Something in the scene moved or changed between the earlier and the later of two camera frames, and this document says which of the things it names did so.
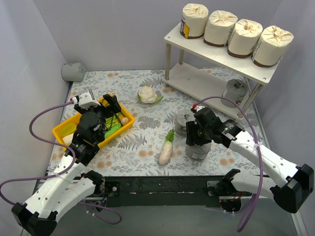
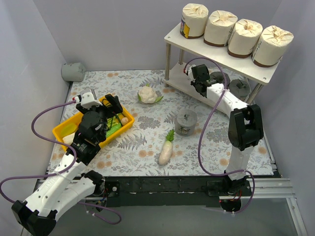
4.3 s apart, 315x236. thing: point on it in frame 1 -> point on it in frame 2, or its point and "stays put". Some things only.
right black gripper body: x=194 y=132 -> x=200 y=80
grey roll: x=74 y=72 stays put
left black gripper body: x=99 y=108 stays put
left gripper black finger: x=115 y=107 stays put
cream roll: x=270 y=45 stays put
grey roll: x=197 y=152 -> x=218 y=76
